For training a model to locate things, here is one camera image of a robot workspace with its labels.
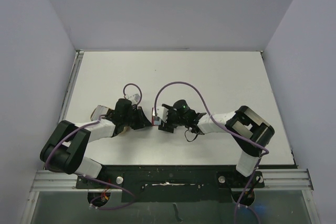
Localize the aluminium left rail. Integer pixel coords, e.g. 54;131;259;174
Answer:
57;50;85;123

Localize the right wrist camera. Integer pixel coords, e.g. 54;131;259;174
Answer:
154;106;168;126

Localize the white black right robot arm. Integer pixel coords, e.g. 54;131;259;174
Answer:
153;100;275;187

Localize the red leather card holder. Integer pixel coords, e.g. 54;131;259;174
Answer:
151;107;159;126

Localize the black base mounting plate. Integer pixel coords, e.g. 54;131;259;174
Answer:
76;165;266;204

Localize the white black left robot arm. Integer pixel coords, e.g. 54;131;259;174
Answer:
40;98;152;188

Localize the aluminium rail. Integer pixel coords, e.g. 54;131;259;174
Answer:
30;169;313;192
57;50;85;123

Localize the aluminium front rail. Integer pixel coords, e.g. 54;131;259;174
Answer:
30;169;313;192

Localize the beige oval tray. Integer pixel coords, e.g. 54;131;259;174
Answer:
90;105;131;134

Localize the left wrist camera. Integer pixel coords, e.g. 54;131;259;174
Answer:
124;93;141;105

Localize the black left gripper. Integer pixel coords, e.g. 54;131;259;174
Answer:
122;106;152;130

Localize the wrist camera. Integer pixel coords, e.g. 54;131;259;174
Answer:
154;106;168;126
124;93;141;105

